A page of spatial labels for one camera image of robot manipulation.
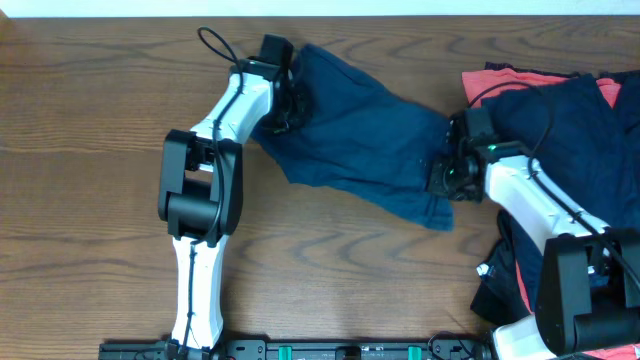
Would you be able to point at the dark blue denim shorts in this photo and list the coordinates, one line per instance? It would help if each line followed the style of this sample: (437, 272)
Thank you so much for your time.
(365, 140)

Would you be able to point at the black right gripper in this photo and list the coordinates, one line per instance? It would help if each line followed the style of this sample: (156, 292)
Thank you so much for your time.
(436, 186)

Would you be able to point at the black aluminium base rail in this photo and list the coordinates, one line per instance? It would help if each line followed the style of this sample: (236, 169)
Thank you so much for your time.
(438, 348)

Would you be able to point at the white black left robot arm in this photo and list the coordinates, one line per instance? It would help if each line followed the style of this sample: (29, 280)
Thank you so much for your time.
(201, 190)

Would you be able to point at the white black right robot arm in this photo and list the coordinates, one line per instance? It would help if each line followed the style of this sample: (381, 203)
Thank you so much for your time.
(588, 297)

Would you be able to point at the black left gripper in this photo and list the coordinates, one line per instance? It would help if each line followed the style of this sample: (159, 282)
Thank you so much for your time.
(303, 100)

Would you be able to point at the red orange garment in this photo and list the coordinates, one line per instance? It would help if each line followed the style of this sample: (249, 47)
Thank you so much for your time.
(505, 82)

